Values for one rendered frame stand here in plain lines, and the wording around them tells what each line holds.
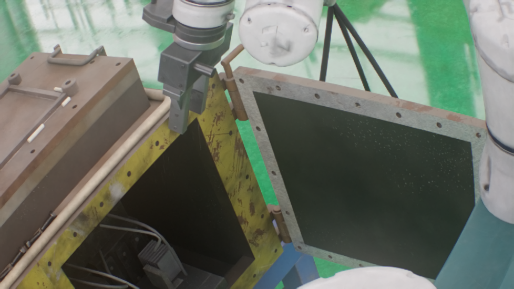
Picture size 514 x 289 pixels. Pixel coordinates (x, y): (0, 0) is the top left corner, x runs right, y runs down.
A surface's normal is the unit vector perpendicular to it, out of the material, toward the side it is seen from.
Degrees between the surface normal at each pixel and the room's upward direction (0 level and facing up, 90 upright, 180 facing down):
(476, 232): 0
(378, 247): 90
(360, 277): 14
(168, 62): 83
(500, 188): 68
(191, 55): 25
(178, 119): 83
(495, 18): 10
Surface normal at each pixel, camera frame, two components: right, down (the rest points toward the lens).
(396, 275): -0.07, -0.93
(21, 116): -0.27, -0.78
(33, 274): 0.79, 0.15
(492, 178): -0.93, 0.11
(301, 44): -0.07, 0.69
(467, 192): -0.59, 0.60
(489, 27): -0.56, -0.51
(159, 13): 0.15, -0.75
